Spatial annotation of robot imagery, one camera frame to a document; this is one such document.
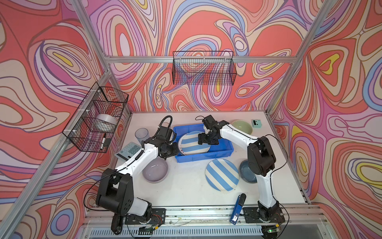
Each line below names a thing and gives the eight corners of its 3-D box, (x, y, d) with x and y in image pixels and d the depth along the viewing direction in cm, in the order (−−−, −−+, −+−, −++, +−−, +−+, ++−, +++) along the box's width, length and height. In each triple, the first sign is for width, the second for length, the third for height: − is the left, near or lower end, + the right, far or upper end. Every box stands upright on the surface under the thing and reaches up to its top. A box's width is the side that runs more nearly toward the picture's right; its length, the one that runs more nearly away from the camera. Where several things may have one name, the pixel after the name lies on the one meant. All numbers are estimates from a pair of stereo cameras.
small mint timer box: (252, 127, 112) (253, 125, 110) (250, 121, 116) (251, 119, 114) (261, 127, 112) (262, 125, 110) (259, 121, 116) (260, 119, 114)
